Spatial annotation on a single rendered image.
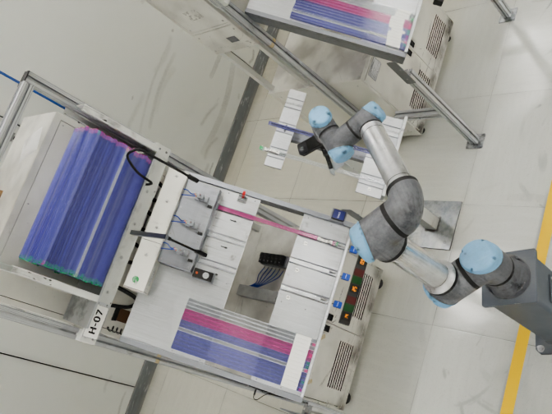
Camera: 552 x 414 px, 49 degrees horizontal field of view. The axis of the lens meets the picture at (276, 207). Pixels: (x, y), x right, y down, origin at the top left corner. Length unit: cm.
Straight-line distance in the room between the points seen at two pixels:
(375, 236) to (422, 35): 186
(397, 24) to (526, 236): 107
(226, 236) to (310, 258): 34
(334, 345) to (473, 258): 107
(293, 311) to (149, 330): 55
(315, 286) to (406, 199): 77
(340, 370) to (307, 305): 67
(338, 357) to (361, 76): 131
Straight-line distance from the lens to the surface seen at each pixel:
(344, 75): 303
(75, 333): 233
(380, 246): 172
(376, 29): 273
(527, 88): 324
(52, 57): 386
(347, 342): 295
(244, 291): 278
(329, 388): 292
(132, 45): 411
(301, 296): 234
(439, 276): 196
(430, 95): 285
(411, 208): 169
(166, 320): 238
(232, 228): 240
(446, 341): 288
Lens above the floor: 245
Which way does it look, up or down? 39 degrees down
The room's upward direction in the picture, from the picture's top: 60 degrees counter-clockwise
